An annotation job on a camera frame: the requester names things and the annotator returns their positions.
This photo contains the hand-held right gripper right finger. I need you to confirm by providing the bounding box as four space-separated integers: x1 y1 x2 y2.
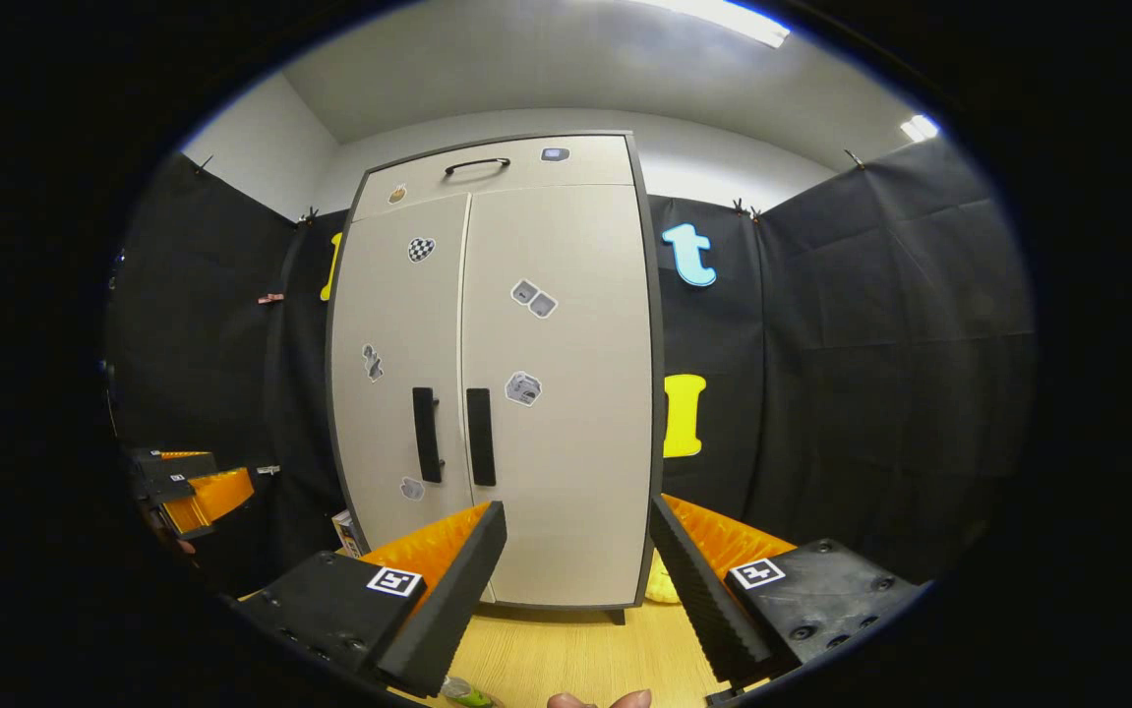
649 494 923 689

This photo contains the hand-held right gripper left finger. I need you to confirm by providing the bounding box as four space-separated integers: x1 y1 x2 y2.
234 501 507 699

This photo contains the green label plastic bottle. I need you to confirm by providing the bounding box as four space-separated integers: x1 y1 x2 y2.
441 676 501 708

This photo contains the beige cabinet door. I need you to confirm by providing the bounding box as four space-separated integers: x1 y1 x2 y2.
328 193 474 604
459 183 656 610

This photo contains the beige and grey cabinet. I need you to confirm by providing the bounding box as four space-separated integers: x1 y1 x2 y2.
324 130 668 626

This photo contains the beige cabinet drawer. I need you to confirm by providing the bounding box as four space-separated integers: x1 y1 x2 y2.
353 135 638 222

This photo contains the yellow plush object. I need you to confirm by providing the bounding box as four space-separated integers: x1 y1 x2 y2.
645 549 685 607

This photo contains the black backdrop cloth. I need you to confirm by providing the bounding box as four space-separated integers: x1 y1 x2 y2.
101 136 1038 603

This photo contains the black right door handle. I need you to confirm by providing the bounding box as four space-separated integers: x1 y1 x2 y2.
465 386 499 489

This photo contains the black door handle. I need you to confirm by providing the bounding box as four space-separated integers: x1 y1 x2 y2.
411 385 445 485
465 386 499 489

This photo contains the black left door handle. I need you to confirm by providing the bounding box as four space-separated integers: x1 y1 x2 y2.
411 385 445 485

